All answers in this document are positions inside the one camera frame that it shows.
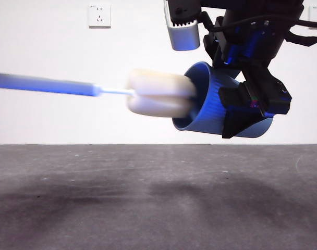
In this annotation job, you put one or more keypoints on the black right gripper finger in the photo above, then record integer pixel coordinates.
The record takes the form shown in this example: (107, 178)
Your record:
(239, 104)
(214, 52)

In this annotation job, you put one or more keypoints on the blue ribbed plastic cup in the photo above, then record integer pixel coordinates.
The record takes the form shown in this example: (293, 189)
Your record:
(210, 104)

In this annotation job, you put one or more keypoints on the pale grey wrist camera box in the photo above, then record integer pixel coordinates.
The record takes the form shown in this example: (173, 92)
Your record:
(184, 36)

